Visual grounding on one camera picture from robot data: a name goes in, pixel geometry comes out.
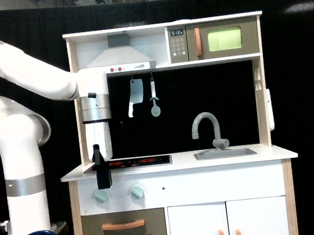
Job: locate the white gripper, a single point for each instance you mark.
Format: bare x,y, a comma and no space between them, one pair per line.
99,149

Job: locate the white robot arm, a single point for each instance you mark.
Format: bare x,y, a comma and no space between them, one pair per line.
23,131

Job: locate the grey faucet spout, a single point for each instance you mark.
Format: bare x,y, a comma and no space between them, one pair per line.
205,122

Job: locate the black stovetop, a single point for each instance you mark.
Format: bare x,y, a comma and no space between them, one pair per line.
137,162

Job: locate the left mint stove knob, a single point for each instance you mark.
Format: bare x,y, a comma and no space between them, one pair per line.
101,196

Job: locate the mint stove knob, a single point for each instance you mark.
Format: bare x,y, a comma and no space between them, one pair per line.
101,196
137,191

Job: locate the right mint stove knob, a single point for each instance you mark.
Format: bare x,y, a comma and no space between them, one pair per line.
137,191

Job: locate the toy oven door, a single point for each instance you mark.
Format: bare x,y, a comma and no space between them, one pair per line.
124,233

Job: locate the toy pizza cutter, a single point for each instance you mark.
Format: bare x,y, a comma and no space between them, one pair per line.
155,110

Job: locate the toy cleaver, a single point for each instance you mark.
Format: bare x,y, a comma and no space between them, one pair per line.
136,94

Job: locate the left white cabinet door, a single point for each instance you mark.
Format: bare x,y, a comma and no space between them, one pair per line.
198,219

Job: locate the white cabinet door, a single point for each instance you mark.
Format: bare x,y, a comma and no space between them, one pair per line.
198,219
261,216

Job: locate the grey range hood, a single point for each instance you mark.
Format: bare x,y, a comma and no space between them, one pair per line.
120,57

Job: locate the grey sink basin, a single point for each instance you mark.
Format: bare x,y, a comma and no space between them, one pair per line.
220,154

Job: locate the right white cabinet door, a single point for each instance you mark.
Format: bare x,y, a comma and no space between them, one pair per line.
261,216

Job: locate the toy microwave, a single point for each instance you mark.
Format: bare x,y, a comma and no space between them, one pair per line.
219,39

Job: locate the orange oven handle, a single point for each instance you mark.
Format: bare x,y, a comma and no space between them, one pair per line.
123,226

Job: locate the toy kitchen wooden frame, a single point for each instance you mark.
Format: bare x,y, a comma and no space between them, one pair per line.
186,181

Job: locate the grey faucet handle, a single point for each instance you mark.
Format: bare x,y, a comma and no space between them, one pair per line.
221,144

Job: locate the orange microwave handle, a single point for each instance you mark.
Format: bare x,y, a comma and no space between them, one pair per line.
198,41

